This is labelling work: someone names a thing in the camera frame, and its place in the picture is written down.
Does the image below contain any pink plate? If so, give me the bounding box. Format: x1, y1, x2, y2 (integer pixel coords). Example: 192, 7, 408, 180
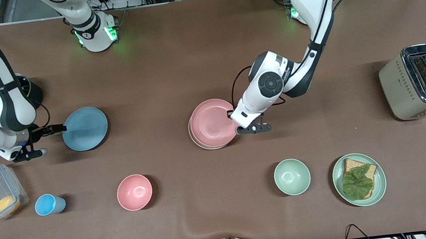
187, 96, 240, 150

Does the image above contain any blue plate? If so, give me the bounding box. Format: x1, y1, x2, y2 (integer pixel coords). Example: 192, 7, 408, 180
59, 104, 111, 153

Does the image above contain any beige plate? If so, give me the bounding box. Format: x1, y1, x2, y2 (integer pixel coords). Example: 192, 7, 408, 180
188, 115, 237, 153

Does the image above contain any glass lid with blue knob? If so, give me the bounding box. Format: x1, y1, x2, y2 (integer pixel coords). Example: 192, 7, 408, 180
16, 74, 32, 98

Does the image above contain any blue cup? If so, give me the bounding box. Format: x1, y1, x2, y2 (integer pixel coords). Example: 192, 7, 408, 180
33, 192, 68, 217

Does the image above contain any orange round food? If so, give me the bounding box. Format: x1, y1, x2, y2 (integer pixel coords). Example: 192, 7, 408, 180
0, 195, 21, 215

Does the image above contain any green bowl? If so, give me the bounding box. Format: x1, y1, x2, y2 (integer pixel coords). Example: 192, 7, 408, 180
272, 157, 313, 198

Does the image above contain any pink bowl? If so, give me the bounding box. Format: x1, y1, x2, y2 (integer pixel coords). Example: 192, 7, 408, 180
115, 172, 155, 213

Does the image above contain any brown table cloth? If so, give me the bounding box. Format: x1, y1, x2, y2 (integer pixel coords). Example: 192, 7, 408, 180
0, 0, 426, 239

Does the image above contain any brown bread slice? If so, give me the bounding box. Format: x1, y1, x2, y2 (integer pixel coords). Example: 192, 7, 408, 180
342, 155, 381, 201

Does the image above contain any green lettuce leaf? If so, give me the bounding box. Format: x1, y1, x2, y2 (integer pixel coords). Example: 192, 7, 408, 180
340, 164, 375, 202

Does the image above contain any green plate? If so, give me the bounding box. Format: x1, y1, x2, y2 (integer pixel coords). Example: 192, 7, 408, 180
330, 150, 389, 210

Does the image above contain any beige chrome toaster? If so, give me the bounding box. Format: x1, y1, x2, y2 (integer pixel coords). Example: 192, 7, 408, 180
376, 44, 426, 123

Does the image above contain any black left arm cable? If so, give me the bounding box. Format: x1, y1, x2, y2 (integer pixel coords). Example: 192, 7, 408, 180
221, 0, 391, 112

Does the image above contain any black pot with blue handle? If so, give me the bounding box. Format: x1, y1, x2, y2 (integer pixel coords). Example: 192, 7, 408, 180
15, 71, 45, 111

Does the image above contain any black floor cable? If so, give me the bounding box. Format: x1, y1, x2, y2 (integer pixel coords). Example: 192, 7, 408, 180
344, 222, 373, 239

